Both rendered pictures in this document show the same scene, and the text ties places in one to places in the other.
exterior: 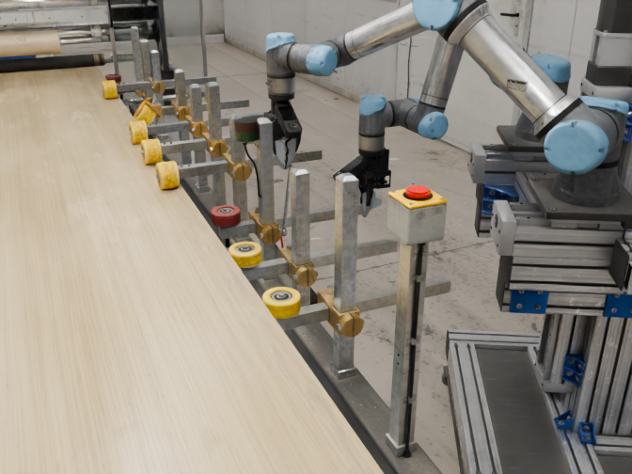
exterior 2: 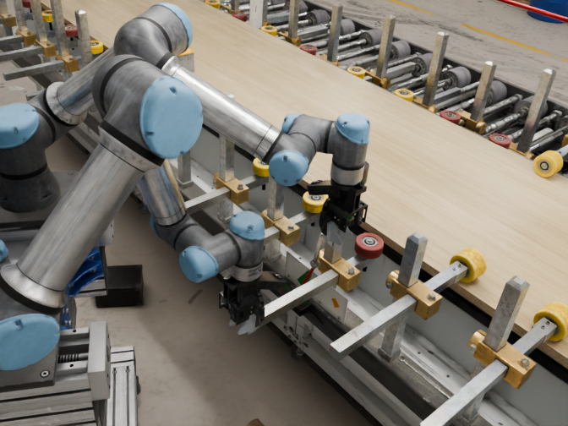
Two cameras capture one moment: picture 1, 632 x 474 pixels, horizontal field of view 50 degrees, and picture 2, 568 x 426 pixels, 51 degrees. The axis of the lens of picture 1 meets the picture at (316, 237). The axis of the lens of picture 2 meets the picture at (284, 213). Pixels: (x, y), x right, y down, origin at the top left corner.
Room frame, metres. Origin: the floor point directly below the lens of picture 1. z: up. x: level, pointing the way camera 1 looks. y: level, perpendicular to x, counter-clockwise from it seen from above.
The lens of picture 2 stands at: (2.86, -0.43, 1.95)
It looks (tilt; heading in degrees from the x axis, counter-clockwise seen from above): 36 degrees down; 160
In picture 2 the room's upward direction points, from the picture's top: 4 degrees clockwise
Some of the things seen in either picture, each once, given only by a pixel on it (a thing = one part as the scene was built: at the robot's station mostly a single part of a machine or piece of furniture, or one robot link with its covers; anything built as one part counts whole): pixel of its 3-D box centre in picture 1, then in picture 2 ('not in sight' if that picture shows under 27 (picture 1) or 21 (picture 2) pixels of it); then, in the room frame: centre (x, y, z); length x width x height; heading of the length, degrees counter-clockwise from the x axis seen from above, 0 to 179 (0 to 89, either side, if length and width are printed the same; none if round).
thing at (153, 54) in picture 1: (159, 102); not in sight; (3.09, 0.73, 0.87); 0.03 x 0.03 x 0.48; 23
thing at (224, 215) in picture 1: (226, 228); (367, 255); (1.71, 0.25, 0.85); 0.08 x 0.08 x 0.11
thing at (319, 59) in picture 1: (316, 58); (305, 136); (1.77, 0.00, 1.30); 0.11 x 0.11 x 0.08; 56
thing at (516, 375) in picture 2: (214, 144); (499, 357); (2.19, 0.34, 0.95); 0.13 x 0.06 x 0.05; 23
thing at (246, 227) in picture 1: (292, 220); (316, 286); (1.78, 0.07, 0.84); 0.43 x 0.03 x 0.04; 113
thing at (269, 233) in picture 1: (263, 227); (337, 268); (1.73, 0.15, 0.85); 0.13 x 0.06 x 0.05; 23
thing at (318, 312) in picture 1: (364, 303); (216, 197); (1.31, -0.11, 0.84); 0.43 x 0.03 x 0.04; 113
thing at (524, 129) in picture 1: (542, 119); not in sight; (1.97, -0.68, 1.09); 0.15 x 0.15 x 0.10
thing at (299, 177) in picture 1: (300, 260); (275, 215); (1.48, 0.04, 0.87); 0.03 x 0.03 x 0.48; 23
